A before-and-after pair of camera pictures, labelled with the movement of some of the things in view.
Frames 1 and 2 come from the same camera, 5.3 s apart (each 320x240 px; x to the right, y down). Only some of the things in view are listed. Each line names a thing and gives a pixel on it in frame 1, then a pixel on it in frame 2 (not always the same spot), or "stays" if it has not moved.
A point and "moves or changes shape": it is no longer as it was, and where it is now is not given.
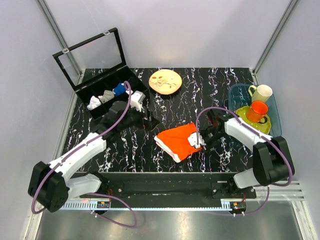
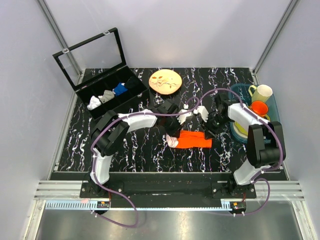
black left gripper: [151, 122] to [175, 132]
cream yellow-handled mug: [261, 92] stays
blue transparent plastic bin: [239, 96] stays
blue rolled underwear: [119, 90] stays
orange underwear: [175, 142] moves or changes shape
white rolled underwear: [94, 102] stays
